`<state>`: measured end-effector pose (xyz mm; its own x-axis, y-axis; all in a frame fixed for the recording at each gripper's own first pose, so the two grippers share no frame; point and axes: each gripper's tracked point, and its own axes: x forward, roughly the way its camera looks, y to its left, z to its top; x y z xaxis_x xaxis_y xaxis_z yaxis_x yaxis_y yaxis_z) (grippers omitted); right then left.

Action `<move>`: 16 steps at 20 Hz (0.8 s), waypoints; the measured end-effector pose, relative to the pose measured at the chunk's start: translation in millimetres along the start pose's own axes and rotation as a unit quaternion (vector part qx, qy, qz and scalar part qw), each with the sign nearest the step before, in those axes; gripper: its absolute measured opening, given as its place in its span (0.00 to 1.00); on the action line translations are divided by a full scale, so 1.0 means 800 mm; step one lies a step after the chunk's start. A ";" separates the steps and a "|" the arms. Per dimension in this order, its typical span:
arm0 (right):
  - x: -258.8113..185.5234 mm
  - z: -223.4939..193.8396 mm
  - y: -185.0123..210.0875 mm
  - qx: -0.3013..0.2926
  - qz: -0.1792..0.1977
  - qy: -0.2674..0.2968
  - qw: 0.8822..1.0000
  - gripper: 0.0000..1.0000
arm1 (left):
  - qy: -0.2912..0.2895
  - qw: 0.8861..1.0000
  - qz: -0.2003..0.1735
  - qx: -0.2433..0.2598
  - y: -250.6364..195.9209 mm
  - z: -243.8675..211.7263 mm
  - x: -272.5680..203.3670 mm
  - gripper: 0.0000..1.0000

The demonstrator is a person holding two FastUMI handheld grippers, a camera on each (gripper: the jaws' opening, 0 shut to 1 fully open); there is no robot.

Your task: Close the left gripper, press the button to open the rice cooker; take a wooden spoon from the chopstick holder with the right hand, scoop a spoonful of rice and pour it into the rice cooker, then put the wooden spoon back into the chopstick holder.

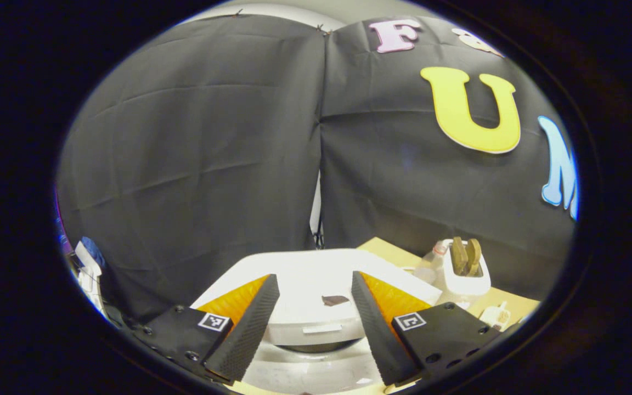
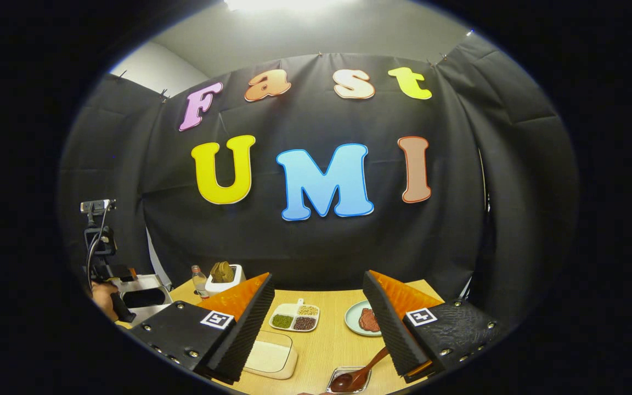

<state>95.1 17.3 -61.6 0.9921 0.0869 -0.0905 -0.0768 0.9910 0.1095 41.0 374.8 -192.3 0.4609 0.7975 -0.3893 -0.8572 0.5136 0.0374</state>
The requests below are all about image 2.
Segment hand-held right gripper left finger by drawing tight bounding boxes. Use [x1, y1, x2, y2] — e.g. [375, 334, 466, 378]
[129, 273, 276, 385]

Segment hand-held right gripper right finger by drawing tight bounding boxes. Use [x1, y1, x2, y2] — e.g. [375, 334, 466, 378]
[363, 270, 506, 383]

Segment white rice cooker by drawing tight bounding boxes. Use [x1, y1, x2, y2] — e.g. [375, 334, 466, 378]
[112, 274, 174, 324]

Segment clear plastic rice container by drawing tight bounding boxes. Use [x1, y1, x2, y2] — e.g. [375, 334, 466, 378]
[243, 330, 298, 380]

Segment clear chopstick holder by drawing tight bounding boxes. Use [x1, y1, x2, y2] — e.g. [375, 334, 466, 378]
[326, 366, 373, 394]

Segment brown wooden spoon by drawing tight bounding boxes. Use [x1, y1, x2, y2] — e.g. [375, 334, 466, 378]
[329, 347, 391, 393]

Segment red meat piece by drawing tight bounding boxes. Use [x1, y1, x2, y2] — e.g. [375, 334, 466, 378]
[358, 308, 381, 332]

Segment pale green plate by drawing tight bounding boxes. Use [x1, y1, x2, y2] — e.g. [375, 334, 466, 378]
[345, 300, 382, 337]

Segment white divided bean dish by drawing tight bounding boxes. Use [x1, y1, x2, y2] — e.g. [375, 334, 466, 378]
[269, 298, 320, 332]

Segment white toaster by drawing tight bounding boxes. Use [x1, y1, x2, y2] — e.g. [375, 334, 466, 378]
[205, 264, 246, 297]

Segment clear plastic bottle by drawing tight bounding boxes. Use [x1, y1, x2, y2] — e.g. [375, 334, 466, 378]
[191, 266, 208, 298]

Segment black backdrop cloth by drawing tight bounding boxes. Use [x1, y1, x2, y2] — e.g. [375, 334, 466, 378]
[58, 36, 580, 330]

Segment large ceiling light panel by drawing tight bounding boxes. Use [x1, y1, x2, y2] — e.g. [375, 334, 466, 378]
[223, 0, 360, 14]

